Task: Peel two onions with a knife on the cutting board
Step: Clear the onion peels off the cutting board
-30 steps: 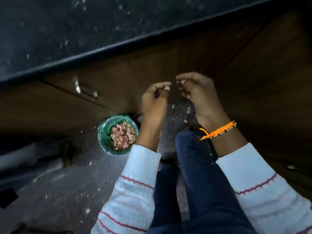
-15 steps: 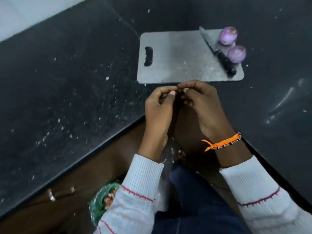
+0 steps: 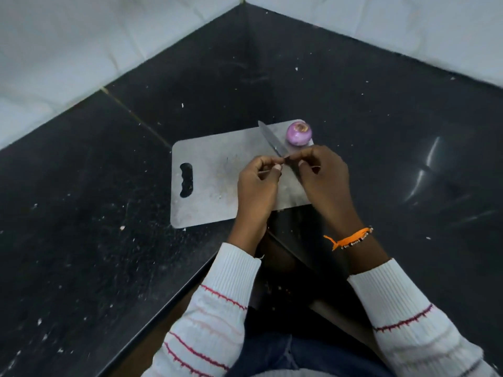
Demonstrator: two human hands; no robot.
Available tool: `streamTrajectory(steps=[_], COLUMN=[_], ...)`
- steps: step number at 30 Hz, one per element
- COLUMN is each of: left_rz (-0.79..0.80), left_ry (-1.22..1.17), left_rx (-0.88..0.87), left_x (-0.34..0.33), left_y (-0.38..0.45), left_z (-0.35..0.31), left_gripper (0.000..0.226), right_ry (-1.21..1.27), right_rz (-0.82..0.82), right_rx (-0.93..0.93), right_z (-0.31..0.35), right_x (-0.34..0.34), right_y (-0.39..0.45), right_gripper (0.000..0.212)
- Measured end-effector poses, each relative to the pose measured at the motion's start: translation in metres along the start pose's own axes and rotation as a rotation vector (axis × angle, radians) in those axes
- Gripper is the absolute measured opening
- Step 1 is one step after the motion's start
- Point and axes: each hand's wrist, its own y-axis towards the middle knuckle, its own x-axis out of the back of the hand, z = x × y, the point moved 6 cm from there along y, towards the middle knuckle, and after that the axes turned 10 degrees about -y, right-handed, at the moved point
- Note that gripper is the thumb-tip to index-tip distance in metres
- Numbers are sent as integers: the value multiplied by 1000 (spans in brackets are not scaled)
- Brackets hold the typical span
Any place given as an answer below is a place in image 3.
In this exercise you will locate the person's right hand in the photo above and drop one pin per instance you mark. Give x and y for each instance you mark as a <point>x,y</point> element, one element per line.
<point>326,188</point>

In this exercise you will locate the person's left hand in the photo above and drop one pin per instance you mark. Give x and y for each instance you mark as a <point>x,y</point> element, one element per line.
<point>255,200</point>

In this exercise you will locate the purple onion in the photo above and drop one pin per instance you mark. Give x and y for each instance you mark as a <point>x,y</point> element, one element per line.
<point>298,133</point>

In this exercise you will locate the person's left forearm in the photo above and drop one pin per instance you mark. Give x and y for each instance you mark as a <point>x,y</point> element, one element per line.
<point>212,318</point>

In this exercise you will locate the person's right forearm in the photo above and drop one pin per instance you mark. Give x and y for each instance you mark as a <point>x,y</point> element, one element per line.
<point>416,318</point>

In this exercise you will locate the steel cutting board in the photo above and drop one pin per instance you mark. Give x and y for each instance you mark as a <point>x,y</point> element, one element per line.
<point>208,180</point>

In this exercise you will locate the orange thread wristband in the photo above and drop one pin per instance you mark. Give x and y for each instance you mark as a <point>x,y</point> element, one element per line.
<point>349,238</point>

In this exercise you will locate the blue denim trousers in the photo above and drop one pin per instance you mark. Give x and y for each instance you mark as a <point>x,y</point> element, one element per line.
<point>298,355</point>

